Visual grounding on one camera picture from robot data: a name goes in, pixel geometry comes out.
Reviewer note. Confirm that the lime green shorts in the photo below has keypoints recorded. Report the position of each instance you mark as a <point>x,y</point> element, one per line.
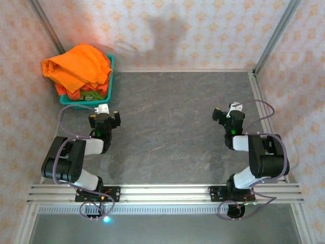
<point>92,94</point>

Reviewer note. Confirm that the red-orange shorts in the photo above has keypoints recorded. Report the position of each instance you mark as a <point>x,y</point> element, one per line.
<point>73,95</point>

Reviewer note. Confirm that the light orange shorts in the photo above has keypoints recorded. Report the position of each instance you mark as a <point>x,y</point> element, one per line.
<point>76,63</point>

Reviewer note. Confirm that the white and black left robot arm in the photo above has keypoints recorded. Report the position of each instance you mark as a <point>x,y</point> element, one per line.
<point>89,146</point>

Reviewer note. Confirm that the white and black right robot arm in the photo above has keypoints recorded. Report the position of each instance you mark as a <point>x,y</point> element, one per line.
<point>241,143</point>

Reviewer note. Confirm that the teal plastic basket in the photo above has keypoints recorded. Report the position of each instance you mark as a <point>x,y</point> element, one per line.
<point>86,104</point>

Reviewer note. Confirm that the black controller box with LED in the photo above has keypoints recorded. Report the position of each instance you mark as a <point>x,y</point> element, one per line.
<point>92,209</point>

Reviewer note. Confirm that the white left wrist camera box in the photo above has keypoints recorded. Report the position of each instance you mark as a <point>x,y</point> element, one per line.
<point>102,108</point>

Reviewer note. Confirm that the aluminium table edge rail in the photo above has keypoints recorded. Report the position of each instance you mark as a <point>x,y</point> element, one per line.
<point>177,70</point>

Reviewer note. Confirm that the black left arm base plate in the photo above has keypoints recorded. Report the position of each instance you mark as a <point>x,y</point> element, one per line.
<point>115,194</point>

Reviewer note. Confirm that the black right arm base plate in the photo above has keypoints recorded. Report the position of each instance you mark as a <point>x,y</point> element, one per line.
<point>213,194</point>

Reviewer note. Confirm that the aluminium frame post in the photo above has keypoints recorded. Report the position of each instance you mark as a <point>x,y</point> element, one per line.
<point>276,33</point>
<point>48,28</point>

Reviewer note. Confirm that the aluminium lower frame bar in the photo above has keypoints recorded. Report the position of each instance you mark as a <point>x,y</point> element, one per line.
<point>25,226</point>
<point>303,226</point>

